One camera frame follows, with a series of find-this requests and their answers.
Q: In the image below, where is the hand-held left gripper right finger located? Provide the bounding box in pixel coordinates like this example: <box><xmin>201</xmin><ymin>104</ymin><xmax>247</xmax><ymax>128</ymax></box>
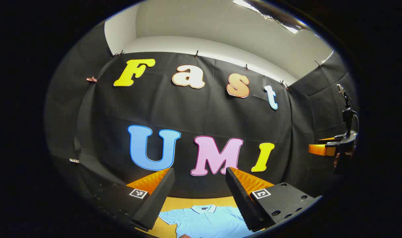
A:
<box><xmin>225</xmin><ymin>167</ymin><xmax>322</xmax><ymax>232</ymax></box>

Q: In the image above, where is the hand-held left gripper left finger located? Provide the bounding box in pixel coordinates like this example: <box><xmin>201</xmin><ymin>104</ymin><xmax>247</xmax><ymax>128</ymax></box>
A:
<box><xmin>89</xmin><ymin>168</ymin><xmax>176</xmax><ymax>231</ymax></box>

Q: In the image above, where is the light blue T-shirt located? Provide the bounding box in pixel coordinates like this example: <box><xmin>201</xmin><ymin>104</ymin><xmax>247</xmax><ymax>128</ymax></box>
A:
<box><xmin>158</xmin><ymin>204</ymin><xmax>261</xmax><ymax>238</ymax></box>

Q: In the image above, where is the black backdrop cloth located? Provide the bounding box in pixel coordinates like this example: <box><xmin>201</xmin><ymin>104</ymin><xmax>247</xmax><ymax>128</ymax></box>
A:
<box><xmin>44</xmin><ymin>20</ymin><xmax>358</xmax><ymax>212</ymax></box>

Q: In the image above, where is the row of backdrop clips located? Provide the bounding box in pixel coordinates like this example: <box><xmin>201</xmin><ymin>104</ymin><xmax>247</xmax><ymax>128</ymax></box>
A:
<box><xmin>86</xmin><ymin>50</ymin><xmax>322</xmax><ymax>90</ymax></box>

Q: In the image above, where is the ceiling light fixture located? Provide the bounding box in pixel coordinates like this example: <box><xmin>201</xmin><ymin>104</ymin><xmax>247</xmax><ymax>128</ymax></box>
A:
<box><xmin>233</xmin><ymin>0</ymin><xmax>309</xmax><ymax>34</ymax></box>

